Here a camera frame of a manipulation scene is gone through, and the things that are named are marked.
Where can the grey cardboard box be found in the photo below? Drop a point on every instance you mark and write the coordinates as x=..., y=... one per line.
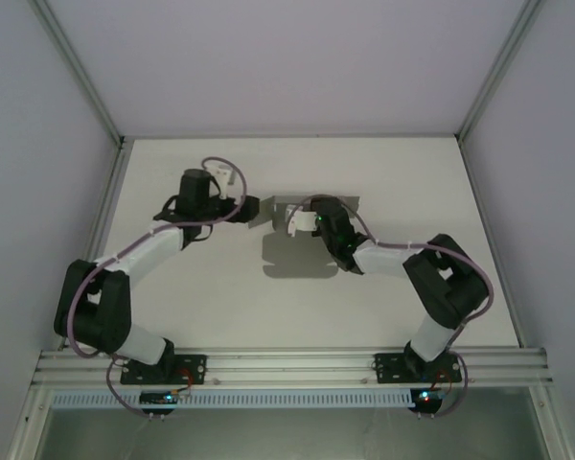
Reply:
x=292, y=259

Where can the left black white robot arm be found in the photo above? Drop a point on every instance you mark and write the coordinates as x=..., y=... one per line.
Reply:
x=100, y=311

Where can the right circuit board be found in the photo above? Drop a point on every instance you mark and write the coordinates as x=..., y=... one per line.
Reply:
x=426, y=397

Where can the circuit board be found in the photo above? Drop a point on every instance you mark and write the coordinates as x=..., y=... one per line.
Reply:
x=426, y=397
x=160, y=398

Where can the left circuit board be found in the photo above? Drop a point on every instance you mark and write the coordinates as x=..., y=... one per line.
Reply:
x=160, y=398

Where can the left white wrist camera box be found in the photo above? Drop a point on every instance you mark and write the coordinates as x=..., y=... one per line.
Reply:
x=219, y=175

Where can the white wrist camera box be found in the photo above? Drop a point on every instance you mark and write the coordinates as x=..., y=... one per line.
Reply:
x=219, y=175
x=304, y=221

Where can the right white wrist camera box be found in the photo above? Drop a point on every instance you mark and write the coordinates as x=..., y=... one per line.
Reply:
x=304, y=221

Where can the aluminium table side rail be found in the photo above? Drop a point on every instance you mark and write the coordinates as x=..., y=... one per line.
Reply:
x=476, y=191
x=110, y=201

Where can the aluminium mounting rail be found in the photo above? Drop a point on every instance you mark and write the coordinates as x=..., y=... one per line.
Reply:
x=287, y=366

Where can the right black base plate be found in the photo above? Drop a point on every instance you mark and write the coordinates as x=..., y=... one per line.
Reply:
x=388, y=369

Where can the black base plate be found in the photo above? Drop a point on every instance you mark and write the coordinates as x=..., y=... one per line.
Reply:
x=191, y=369
x=388, y=369

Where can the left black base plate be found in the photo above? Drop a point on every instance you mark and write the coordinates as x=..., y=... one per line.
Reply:
x=191, y=369

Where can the aluminium frame post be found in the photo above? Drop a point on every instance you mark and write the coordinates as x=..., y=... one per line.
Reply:
x=81, y=72
x=496, y=72

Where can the aluminium frame leg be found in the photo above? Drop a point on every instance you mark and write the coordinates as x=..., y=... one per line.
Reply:
x=29, y=421
x=551, y=421

